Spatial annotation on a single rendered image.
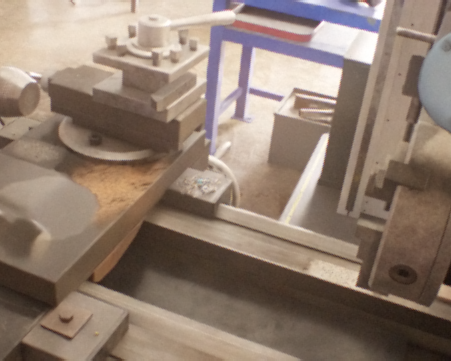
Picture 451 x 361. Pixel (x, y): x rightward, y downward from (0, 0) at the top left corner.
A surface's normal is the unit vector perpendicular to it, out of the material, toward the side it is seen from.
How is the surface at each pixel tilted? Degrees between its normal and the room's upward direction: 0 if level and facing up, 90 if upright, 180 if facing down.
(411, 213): 61
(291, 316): 12
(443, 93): 73
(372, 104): 90
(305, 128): 90
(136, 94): 0
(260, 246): 0
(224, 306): 6
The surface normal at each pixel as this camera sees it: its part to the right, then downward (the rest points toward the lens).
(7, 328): 0.11, -0.83
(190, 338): -0.20, -0.20
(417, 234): -0.31, 0.20
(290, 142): -0.31, 0.49
